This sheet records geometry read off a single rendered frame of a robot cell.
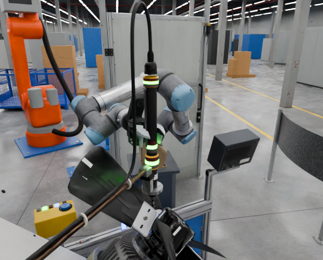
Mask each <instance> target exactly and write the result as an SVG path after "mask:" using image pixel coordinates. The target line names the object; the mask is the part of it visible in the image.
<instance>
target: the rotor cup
mask: <svg viewBox="0 0 323 260"><path fill-rule="evenodd" d="M164 210H165V212H164ZM164 210H163V211H162V212H161V213H160V214H159V215H158V216H157V217H156V218H155V220H154V222H153V224H152V227H151V231H150V233H149V234H148V236H147V237H146V238H144V237H143V236H142V235H140V234H139V233H137V234H136V239H137V241H138V243H139V245H140V246H141V247H142V249H143V250H144V252H145V253H146V254H147V255H148V256H149V258H150V259H151V260H165V250H162V244H163V240H162V237H161V235H160V232H159V229H158V226H157V223H156V221H160V222H162V223H164V224H166V225H167V226H168V227H169V228H170V230H171V235H172V238H173V244H174V249H175V253H176V254H177V253H179V252H180V251H181V250H182V248H183V247H184V246H185V245H186V244H187V243H188V242H189V240H190V239H191V238H192V236H193V235H194V232H193V230H192V229H191V228H190V227H189V225H188V224H187V223H186V222H185V221H184V220H183V219H182V218H181V217H180V216H179V215H178V214H177V213H175V212H174V211H173V210H172V209H171V208H169V207H166V208H164ZM163 212H164V214H163V215H162V216H161V217H160V218H158V217H159V216H160V215H161V214H162V213H163ZM179 219H180V220H181V221H180V220H179ZM179 226H180V227H181V229H180V230H179V231H178V232H177V233H176V235H175V236H174V235H173V233H174V232H175V231H176V230H177V229H178V227H179Z"/></svg>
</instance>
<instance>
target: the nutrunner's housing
mask: <svg viewBox="0 0 323 260"><path fill-rule="evenodd" d="M147 61H148V62H146V63H145V65H144V74H157V64H156V62H154V53H153V51H148V53H147ZM152 173H154V178H153V189H154V188H156V187H157V180H158V172H157V169H156V170H152ZM149 196H150V197H155V196H156V195H153V196H151V195H149Z"/></svg>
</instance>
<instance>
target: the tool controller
mask: <svg viewBox="0 0 323 260"><path fill-rule="evenodd" d="M259 140H260V137H259V136H257V135H256V134H255V133H254V132H252V131H251V130H249V129H248V128H245V129H241V130H237V131H232V132H227V133H223V134H218V135H214V137H213V141H212V145H211V148H210V151H209V155H208V158H207V161H208V162H209V163H210V164H211V165H212V166H213V167H214V168H215V169H216V170H217V172H219V171H222V170H228V169H229V168H234V167H237V166H240V165H244V164H247V163H250V162H251V160H252V157H253V155H254V152H255V150H256V147H257V145H258V143H259Z"/></svg>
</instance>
